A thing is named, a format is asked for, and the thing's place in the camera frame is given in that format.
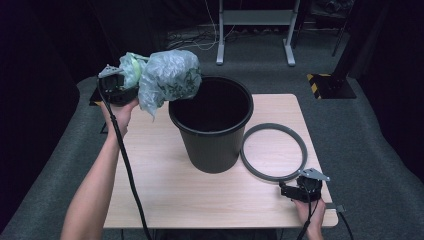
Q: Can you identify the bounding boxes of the thin black table cable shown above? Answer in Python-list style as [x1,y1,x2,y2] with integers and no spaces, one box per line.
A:
[338,211,355,240]

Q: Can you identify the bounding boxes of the grey plastic bin ring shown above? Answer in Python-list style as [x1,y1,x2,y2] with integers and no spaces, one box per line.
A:
[239,122,308,183]

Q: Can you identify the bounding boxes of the person's left hand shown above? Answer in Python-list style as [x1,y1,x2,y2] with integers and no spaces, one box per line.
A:
[100,98,140,139]

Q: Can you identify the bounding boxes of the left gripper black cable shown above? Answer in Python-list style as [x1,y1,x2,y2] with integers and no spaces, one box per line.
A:
[97,78,154,240]

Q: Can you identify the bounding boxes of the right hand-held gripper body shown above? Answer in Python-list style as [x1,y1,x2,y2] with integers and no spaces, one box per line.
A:
[294,167,331,204]

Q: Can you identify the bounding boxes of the translucent grey garbage bag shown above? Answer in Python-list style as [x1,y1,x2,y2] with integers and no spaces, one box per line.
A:
[118,49,203,122]

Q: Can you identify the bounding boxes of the bundle of floor cables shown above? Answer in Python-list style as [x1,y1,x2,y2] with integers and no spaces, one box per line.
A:
[164,19,244,54]

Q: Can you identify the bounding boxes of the black striped stand base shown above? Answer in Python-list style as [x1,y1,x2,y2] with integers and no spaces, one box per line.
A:
[89,87,105,107]
[306,72,357,100]

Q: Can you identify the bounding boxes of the black plastic trash bin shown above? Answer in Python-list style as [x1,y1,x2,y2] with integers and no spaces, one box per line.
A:
[168,75,254,174]

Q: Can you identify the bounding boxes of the black tripod stand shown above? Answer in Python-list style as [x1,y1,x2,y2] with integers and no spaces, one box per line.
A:
[329,9,354,58]

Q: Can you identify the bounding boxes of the grey table edge bracket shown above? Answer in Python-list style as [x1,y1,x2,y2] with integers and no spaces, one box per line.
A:
[324,203,346,213]

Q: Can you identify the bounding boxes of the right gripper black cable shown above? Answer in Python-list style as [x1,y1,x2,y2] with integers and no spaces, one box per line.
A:
[295,184,322,240]

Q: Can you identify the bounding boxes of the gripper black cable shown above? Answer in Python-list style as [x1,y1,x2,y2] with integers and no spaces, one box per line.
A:
[97,78,154,240]
[295,184,322,240]

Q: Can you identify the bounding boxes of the person's right hand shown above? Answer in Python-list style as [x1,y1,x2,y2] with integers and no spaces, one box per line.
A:
[293,198,327,235]

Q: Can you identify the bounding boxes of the white metal stand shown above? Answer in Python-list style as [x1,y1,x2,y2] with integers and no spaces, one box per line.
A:
[215,0,301,67]

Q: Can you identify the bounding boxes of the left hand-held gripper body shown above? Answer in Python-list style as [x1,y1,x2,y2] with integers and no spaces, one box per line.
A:
[97,64,139,107]

